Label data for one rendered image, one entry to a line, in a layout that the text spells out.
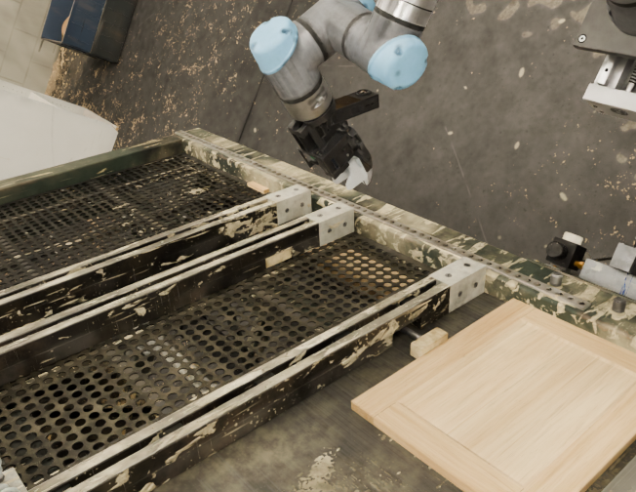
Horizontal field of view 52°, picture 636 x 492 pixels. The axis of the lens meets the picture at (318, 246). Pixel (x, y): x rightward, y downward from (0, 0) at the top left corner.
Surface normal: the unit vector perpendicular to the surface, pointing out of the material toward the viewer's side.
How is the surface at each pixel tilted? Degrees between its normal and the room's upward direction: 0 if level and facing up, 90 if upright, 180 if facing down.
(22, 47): 90
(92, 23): 90
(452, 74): 0
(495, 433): 60
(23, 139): 90
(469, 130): 0
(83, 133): 90
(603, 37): 0
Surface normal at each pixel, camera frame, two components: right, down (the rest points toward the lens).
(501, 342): -0.04, -0.88
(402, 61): 0.55, 0.58
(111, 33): 0.66, 0.31
